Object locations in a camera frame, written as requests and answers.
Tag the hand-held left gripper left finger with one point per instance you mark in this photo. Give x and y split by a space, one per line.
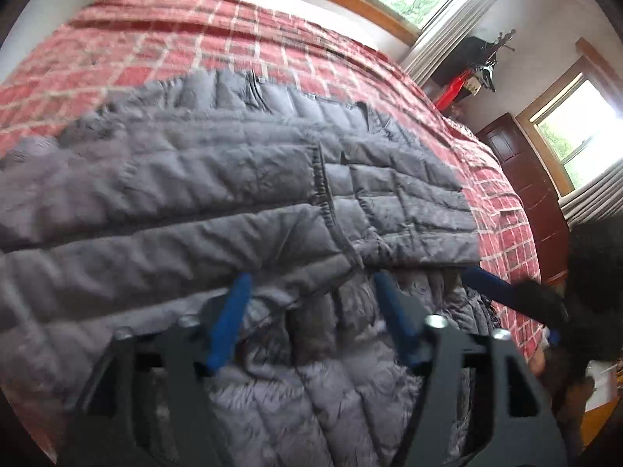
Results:
228 321

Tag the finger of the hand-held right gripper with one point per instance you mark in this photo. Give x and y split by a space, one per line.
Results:
489 288

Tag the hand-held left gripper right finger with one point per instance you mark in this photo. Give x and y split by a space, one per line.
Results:
396 316

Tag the grey puffer jacket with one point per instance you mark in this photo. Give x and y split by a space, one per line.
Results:
194 180

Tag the person's right forearm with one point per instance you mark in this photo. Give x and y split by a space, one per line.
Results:
572 399

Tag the white curtain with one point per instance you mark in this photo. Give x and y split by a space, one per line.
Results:
594 194
452 34

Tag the dark wooden dresser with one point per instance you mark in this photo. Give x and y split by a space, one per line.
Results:
530 194

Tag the small wooden framed window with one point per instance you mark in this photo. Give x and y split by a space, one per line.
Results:
584 121

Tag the red object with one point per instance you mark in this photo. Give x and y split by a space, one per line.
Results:
450 90

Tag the red plaid blanket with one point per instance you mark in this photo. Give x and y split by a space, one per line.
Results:
194 34

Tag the black and red wall items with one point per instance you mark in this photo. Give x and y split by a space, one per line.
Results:
467 61

